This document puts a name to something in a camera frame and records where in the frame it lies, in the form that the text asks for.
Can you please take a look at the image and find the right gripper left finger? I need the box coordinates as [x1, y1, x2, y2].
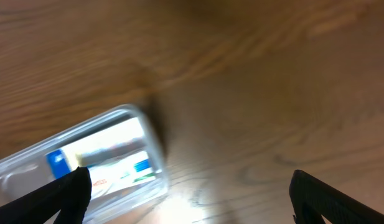
[0, 167, 92, 224]

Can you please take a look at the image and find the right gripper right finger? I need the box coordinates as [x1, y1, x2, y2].
[289, 170, 384, 224]

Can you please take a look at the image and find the white Panadol box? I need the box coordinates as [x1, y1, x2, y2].
[88, 151, 156, 200]

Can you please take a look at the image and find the blue cooling patch box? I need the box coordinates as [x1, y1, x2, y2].
[45, 118, 145, 179]

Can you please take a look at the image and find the clear plastic container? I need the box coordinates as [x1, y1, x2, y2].
[0, 105, 169, 223]

